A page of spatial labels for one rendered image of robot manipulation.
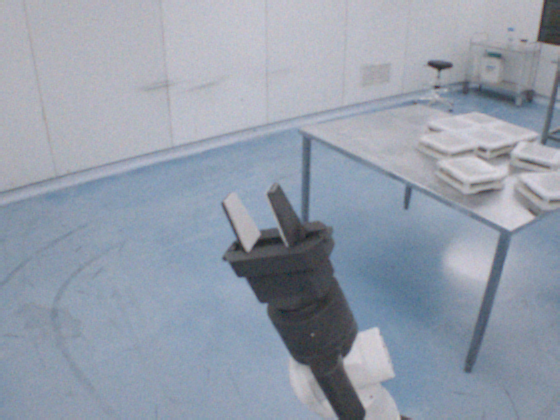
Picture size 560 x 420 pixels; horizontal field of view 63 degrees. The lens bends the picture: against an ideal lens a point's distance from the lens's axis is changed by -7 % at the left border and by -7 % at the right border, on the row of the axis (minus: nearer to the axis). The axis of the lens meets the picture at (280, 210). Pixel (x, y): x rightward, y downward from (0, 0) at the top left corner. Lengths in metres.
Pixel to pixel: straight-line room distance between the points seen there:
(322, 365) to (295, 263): 0.13
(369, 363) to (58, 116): 4.13
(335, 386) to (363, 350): 0.07
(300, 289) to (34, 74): 4.03
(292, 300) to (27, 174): 4.18
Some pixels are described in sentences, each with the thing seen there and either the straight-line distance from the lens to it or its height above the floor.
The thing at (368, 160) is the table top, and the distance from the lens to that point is 2.58.
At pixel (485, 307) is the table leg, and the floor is 0.42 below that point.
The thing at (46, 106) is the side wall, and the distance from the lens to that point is 4.48.
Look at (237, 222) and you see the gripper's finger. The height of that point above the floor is 1.57.
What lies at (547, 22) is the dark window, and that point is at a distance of 8.09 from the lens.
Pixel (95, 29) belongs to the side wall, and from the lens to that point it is 4.50.
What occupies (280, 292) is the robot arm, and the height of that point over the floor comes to 1.49.
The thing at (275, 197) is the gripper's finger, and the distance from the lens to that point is 0.46.
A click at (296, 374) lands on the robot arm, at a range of 0.60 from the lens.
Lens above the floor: 1.81
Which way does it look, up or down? 28 degrees down
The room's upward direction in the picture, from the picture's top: straight up
